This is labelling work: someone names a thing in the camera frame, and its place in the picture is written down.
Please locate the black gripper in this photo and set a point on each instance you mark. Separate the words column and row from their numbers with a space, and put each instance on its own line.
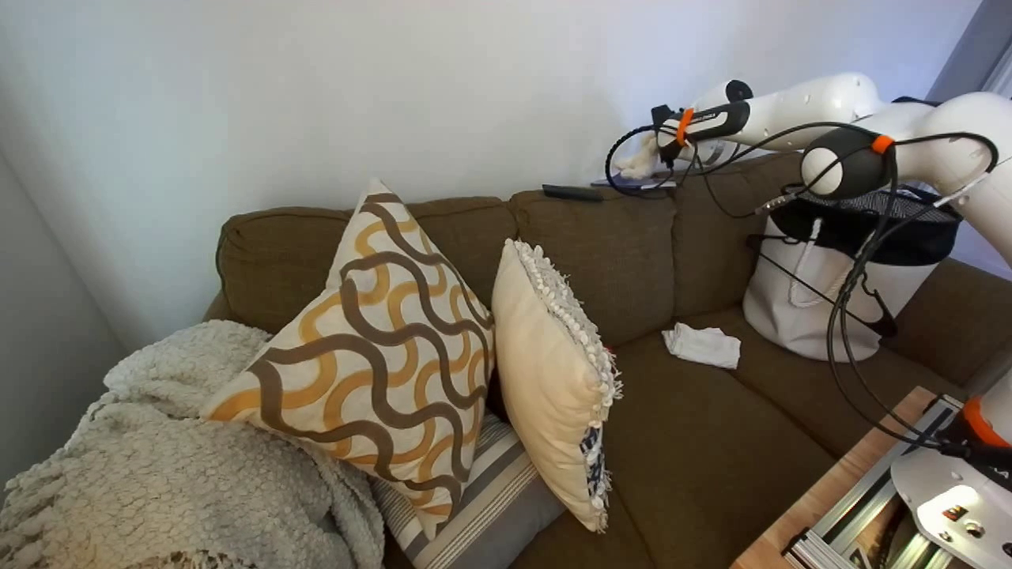
column 667, row 131

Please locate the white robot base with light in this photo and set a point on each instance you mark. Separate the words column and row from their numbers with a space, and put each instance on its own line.
column 960, row 496

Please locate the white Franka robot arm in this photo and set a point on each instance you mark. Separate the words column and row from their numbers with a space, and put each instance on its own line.
column 822, row 106

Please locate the brown fabric couch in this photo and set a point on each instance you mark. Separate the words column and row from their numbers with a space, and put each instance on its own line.
column 717, row 445

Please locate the black remote control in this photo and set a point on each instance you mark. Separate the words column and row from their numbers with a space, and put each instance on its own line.
column 574, row 193

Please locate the white crumpled cloth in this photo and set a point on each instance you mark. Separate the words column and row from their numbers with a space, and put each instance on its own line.
column 700, row 347

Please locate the white bag with black top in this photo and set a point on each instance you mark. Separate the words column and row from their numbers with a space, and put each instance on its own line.
column 810, row 294

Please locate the cream fringed pillow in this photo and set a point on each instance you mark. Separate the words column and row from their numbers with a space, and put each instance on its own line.
column 548, row 391

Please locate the wavy brown patterned pillow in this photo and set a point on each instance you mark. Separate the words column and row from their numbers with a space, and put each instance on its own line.
column 369, row 360

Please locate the wooden table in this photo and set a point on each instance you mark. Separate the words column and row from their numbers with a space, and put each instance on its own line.
column 843, row 476

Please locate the grey striped cushion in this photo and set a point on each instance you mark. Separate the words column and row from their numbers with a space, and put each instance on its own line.
column 474, row 507

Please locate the grey fuzzy blanket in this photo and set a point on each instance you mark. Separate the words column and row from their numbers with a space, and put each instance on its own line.
column 159, row 476

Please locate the aluminium frame rail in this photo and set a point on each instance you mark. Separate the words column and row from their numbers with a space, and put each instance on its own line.
column 854, row 518

